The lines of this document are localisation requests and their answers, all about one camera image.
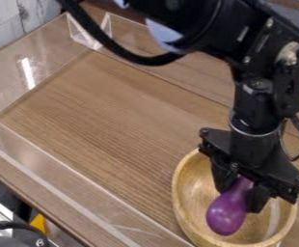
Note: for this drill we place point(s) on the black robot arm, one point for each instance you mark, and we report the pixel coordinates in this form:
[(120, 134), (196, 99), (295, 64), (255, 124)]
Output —
[(247, 34)]

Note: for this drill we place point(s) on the clear acrylic corner bracket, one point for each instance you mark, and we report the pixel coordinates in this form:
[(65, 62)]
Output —
[(81, 36)]

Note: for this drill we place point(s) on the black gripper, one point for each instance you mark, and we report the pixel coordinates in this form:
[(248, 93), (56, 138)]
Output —
[(251, 153)]

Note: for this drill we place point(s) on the clear acrylic barrier wall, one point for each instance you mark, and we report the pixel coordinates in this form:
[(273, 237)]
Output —
[(93, 132)]

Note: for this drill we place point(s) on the brown wooden bowl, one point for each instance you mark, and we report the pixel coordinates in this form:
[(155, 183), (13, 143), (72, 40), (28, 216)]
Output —
[(192, 193)]

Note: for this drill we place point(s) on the yellow black device base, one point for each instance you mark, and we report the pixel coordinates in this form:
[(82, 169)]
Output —
[(34, 237)]

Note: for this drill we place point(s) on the purple toy eggplant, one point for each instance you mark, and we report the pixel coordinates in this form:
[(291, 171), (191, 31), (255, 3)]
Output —
[(227, 210)]

